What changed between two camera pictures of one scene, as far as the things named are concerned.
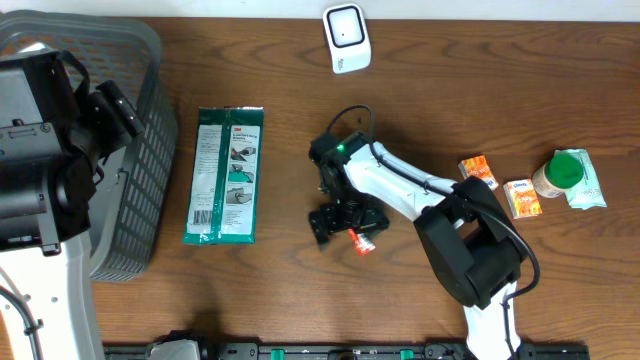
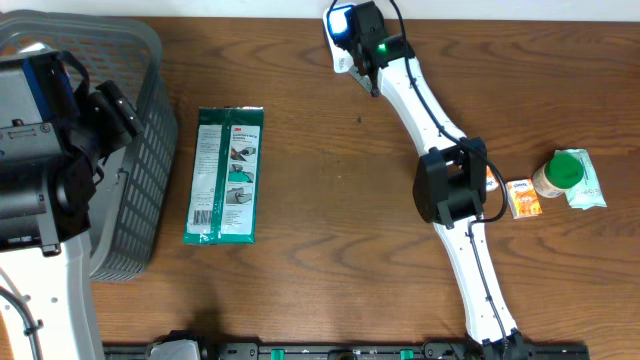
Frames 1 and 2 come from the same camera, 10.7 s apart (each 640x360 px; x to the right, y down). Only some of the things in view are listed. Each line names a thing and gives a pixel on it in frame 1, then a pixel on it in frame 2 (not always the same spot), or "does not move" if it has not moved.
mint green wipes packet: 589,193 does not move
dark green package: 223,183 does not move
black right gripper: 375,219 → 371,85
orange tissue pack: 523,198 does not move
